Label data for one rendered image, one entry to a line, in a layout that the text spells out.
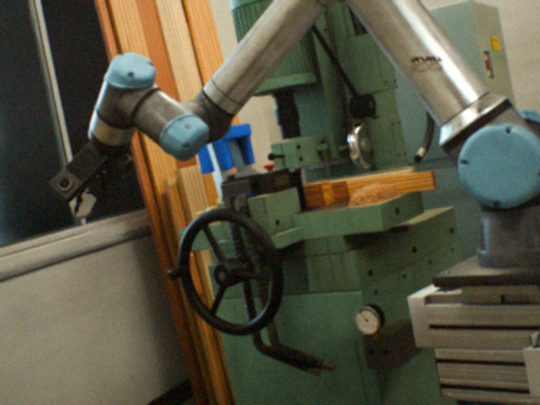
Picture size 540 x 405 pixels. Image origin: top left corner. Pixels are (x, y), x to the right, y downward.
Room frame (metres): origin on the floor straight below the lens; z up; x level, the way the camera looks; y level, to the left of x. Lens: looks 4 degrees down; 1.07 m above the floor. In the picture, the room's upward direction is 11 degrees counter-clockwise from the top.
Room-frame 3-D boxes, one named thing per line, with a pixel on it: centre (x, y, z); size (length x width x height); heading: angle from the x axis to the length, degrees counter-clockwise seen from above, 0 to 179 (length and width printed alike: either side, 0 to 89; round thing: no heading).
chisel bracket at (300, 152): (2.04, -0.09, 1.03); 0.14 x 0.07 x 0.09; 143
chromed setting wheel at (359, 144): (2.06, -0.26, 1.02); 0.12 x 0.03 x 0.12; 143
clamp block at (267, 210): (1.87, 0.03, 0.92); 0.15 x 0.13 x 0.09; 53
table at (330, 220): (1.94, -0.02, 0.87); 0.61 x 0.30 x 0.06; 53
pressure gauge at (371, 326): (1.70, -0.16, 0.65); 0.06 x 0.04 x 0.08; 53
